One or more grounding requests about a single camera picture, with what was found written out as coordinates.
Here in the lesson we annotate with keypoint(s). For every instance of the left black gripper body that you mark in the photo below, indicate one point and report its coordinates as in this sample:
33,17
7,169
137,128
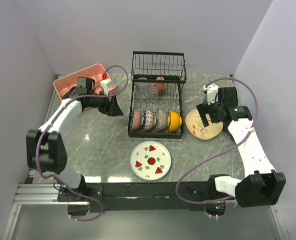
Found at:
101,104

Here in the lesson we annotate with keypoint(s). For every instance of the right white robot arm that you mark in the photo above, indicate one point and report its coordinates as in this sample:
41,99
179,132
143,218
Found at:
262,184

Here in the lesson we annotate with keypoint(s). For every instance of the red patterned small bowl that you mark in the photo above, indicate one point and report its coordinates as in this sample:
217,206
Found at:
162,121

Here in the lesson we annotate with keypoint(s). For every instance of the pink compartment tray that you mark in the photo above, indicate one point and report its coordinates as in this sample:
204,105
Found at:
64,84

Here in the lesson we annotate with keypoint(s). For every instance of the aluminium frame rail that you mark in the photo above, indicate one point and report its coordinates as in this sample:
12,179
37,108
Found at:
37,194

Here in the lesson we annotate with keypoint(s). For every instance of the blue cloth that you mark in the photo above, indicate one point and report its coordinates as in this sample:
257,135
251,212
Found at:
224,125

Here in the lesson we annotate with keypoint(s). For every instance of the grey patterned bowl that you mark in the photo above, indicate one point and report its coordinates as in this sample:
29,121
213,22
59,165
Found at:
136,120

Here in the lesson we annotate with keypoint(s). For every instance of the blue triangle pattern bowl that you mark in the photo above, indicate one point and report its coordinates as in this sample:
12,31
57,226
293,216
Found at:
149,120

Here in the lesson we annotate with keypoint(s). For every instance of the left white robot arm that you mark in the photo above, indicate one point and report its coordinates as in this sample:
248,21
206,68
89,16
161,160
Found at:
46,152

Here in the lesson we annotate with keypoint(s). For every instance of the orange bowl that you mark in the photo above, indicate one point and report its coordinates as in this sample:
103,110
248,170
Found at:
175,121

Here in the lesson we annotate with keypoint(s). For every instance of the white watermelon plate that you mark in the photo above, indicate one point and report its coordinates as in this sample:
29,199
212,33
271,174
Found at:
150,160

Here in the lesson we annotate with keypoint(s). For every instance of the pink coffee mug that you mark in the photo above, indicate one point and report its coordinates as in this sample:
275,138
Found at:
161,86

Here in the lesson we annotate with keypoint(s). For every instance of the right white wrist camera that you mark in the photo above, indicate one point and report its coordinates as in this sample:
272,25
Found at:
211,92

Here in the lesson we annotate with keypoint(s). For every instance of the beige bird plate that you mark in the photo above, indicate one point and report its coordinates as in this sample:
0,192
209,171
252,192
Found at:
196,128

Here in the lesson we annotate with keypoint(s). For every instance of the clear plastic cup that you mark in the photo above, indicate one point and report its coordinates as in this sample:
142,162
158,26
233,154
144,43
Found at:
146,91

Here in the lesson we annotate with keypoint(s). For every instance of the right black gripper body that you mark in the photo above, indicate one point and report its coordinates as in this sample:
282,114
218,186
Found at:
214,112

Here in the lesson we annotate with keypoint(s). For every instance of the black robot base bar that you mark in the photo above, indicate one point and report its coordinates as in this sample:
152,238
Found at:
137,196

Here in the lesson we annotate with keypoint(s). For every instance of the black wire dish rack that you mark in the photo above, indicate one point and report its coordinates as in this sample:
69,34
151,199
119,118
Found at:
146,67

